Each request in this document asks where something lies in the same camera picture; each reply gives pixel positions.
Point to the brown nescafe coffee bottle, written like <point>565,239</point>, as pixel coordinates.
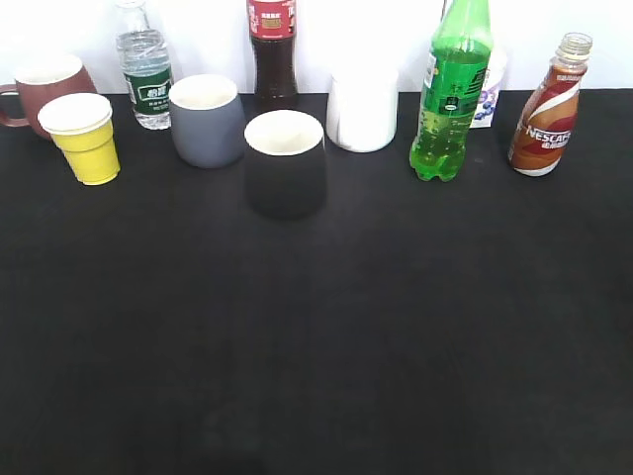
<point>550,114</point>

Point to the maroon ceramic mug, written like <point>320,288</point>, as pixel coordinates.
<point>42,78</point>

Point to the black ceramic mug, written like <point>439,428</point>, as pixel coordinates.
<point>284,164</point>

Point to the white ceramic mug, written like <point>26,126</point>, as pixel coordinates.
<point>362,108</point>

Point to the grey ceramic mug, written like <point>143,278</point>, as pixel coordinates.
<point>207,120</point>

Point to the green sprite bottle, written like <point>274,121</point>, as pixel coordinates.
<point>455,73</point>

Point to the cola bottle red label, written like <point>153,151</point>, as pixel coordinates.
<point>272,32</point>

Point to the clear water bottle green label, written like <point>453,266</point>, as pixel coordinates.
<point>145,65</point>

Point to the white blueberry milk carton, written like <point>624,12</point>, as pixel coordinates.
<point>493,83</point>

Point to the yellow paper cup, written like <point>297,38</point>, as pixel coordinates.
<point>80,125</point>

